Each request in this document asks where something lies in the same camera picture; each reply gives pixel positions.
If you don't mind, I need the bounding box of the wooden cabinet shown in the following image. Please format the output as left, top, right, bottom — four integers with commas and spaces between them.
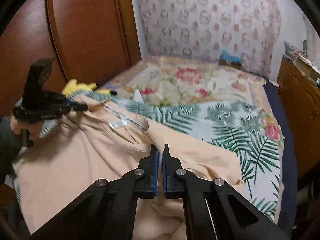
277, 56, 320, 178

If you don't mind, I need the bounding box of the blue cloth on box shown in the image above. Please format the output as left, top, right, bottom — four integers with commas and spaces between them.
219, 50, 243, 68

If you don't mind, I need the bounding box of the leaf print blanket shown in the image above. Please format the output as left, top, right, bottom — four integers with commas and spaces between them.
14, 90, 285, 224

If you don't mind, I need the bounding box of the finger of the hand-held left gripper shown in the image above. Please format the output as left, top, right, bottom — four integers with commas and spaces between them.
62, 99, 87, 107
62, 105, 88, 112

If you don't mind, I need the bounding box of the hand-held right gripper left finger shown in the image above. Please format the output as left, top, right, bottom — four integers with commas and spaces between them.
30, 144, 159, 240

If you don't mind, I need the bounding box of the floral blanket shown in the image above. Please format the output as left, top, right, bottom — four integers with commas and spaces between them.
104, 56, 287, 150

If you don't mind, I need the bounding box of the yellow plush toy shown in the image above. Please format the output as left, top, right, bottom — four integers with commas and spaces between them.
61, 79, 118, 97

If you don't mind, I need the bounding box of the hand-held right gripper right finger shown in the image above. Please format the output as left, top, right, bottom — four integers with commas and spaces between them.
162, 144, 290, 240

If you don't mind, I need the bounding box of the floral cushion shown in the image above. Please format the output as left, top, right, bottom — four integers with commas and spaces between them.
284, 40, 308, 58

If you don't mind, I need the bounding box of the person's left hand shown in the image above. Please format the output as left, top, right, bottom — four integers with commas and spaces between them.
10, 116, 43, 140

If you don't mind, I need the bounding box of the peach printed T-shirt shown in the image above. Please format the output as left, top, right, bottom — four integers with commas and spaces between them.
11, 96, 244, 240

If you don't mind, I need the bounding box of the circle patterned curtain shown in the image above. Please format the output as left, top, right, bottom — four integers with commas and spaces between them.
130, 0, 283, 80

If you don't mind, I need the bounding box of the cardboard box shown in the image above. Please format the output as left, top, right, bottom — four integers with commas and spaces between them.
296, 55, 320, 78

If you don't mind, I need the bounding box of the brown louvered wardrobe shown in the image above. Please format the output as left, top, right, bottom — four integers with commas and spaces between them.
0, 0, 142, 120

